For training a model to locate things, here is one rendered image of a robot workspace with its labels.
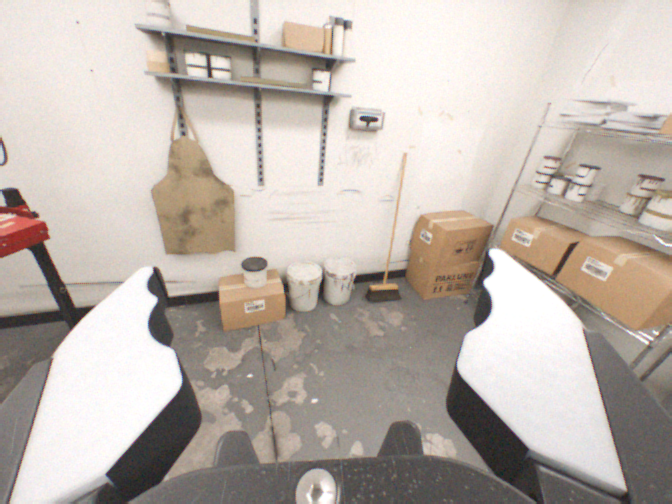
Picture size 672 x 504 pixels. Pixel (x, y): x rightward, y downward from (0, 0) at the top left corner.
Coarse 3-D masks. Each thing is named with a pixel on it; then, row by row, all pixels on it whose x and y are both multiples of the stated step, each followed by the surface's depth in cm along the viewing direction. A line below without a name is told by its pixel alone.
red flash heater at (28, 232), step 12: (0, 216) 127; (12, 216) 128; (24, 216) 132; (0, 228) 118; (12, 228) 119; (24, 228) 120; (36, 228) 124; (0, 240) 113; (12, 240) 117; (24, 240) 121; (36, 240) 126; (0, 252) 114; (12, 252) 118
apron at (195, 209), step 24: (192, 144) 183; (168, 168) 185; (192, 168) 189; (168, 192) 191; (192, 192) 198; (216, 192) 203; (168, 216) 198; (192, 216) 206; (216, 216) 210; (168, 240) 208; (192, 240) 213; (216, 240) 218
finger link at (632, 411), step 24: (600, 336) 7; (600, 360) 6; (600, 384) 6; (624, 384) 6; (624, 408) 5; (648, 408) 5; (624, 432) 5; (648, 432) 5; (624, 456) 5; (648, 456) 5; (528, 480) 5; (552, 480) 4; (576, 480) 4; (624, 480) 4; (648, 480) 4
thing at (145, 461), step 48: (144, 288) 9; (96, 336) 7; (144, 336) 7; (48, 384) 6; (96, 384) 6; (144, 384) 6; (48, 432) 5; (96, 432) 5; (144, 432) 5; (192, 432) 6; (48, 480) 5; (96, 480) 5; (144, 480) 5
